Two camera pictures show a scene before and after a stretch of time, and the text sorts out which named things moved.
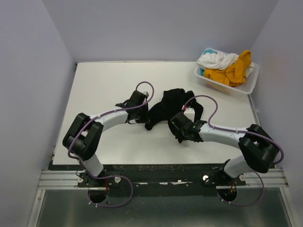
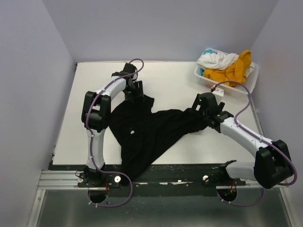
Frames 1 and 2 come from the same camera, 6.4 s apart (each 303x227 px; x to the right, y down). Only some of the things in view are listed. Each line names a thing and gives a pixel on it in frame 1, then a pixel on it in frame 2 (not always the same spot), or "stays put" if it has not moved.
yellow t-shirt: (234, 74) stays put
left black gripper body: (142, 115) → (134, 91)
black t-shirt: (172, 102) → (143, 134)
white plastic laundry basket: (246, 88) stays put
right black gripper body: (179, 134) → (196, 102)
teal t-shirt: (206, 51) stays put
